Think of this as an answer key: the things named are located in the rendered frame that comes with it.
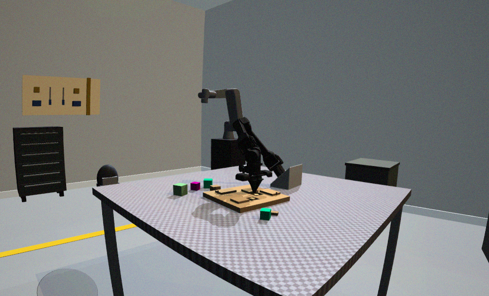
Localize small magenta block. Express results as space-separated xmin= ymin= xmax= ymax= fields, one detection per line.
xmin=190 ymin=182 xmax=200 ymax=191

